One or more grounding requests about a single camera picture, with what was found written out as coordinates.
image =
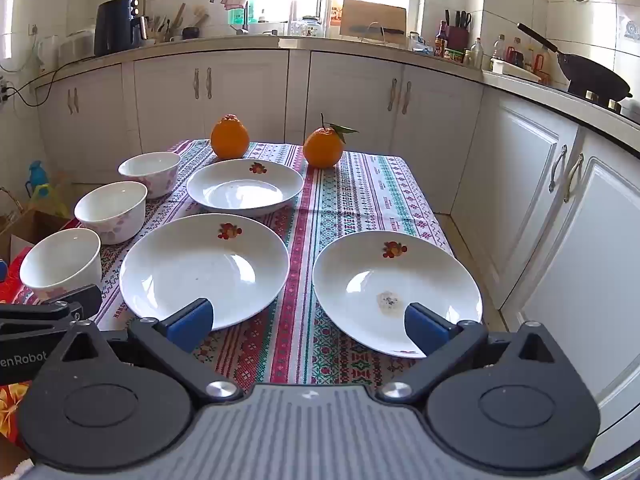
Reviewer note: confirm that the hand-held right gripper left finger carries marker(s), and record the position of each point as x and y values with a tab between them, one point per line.
192	322

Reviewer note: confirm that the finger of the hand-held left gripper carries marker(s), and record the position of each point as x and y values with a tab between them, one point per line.
50	310

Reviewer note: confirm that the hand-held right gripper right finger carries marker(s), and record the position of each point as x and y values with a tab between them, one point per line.
425	327

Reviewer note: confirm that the white bowl with pink flowers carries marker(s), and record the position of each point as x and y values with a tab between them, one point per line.
110	210
150	167
60	265

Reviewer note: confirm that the stained white fruit-print plate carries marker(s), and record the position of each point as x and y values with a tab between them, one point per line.
360	270

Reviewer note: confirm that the red patterned gift box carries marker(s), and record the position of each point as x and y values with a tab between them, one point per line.
12	285

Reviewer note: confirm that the cardboard box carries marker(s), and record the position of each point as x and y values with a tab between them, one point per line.
35	230

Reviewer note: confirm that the yellow plastic jug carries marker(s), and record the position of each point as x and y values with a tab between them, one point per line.
52	202

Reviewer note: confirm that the wicker basket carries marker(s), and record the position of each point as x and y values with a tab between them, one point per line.
10	205

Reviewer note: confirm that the striped patterned tablecloth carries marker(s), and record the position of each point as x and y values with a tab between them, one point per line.
300	260

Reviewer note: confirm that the blue thermos jug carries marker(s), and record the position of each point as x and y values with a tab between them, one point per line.
36	177

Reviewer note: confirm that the orange with bumpy top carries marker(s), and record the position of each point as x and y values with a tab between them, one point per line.
230	137

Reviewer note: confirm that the orange with green leaf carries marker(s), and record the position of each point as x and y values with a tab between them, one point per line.
324	147

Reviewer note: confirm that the white electric kettle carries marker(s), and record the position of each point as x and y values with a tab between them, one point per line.
49	54

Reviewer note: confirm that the white rice cooker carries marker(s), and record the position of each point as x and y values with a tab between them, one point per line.
77	47

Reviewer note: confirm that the clear glass bottle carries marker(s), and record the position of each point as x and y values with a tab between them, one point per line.
477	55

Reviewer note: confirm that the dark sauce bottle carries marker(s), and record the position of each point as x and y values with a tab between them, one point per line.
441	42

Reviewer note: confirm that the black air fryer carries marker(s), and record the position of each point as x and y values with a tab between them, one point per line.
117	27

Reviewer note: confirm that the dark red knife block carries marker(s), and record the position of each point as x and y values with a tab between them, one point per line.
457	37

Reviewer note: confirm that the utensil holder with utensils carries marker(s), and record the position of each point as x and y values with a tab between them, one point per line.
162	27

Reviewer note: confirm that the gas stove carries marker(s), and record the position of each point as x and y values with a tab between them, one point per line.
625	107

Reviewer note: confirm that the kitchen knife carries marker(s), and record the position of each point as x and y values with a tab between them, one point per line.
375	30

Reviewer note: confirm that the black wok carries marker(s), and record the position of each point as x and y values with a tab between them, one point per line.
595	77

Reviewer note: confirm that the metal kitchen faucet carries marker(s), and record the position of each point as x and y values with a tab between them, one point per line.
245	20

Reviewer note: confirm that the wooden cutting board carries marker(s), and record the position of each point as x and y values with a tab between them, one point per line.
372	17

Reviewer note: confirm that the green bottle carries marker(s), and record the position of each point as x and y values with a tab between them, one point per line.
250	7

